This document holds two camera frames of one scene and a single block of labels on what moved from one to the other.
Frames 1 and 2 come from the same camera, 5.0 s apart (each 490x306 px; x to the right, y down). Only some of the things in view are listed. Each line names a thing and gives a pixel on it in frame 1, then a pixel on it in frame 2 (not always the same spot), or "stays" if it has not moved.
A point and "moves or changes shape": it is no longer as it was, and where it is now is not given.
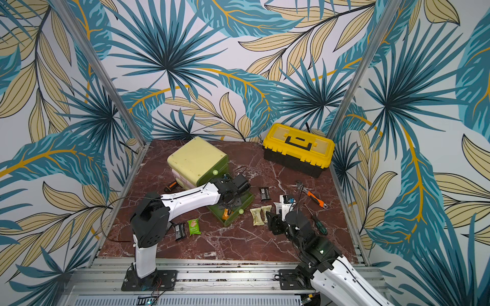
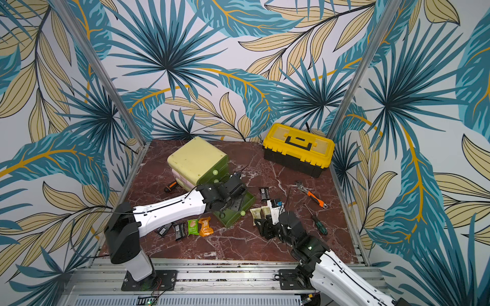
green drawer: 219,169 stays
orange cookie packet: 225,216 moves or changes shape
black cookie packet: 180,231 stays
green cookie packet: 194,227 stays
